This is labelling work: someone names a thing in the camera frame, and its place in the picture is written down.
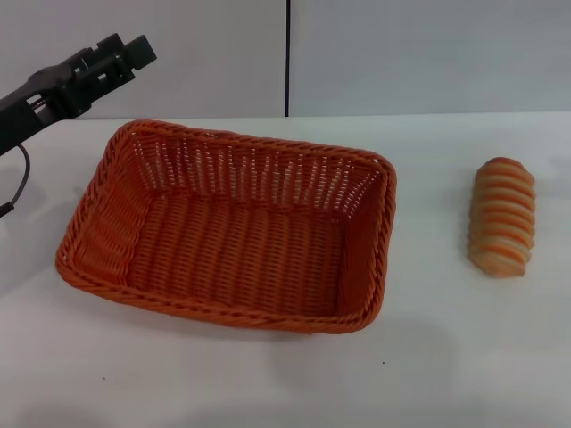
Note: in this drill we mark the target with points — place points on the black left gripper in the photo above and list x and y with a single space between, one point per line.
18 116

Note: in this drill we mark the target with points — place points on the orange woven plastic basket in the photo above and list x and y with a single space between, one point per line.
236 249

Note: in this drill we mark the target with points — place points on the striped orange cream bread roll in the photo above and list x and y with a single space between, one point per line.
502 218

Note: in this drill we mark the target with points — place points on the dark vertical wall strip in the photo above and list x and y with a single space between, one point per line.
287 58

